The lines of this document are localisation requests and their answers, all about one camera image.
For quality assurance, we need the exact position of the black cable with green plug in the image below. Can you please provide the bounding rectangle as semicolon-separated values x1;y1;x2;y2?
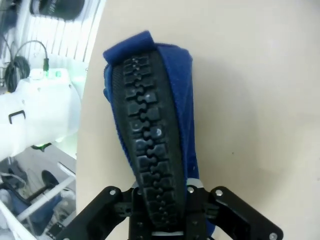
4;39;50;94

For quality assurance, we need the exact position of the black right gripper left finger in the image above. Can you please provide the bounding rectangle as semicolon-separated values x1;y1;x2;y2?
58;186;149;240

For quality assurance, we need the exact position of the black round lens object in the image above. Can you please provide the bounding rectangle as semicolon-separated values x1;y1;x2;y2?
29;0;86;20

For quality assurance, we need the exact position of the blue slipper with black sole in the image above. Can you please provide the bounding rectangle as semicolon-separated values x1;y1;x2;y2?
102;30;216;238

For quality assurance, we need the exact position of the white slatted panel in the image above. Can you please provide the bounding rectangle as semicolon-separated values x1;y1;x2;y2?
43;0;107;65

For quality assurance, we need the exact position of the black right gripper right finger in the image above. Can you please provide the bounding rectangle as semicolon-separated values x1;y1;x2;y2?
184;179;285;240

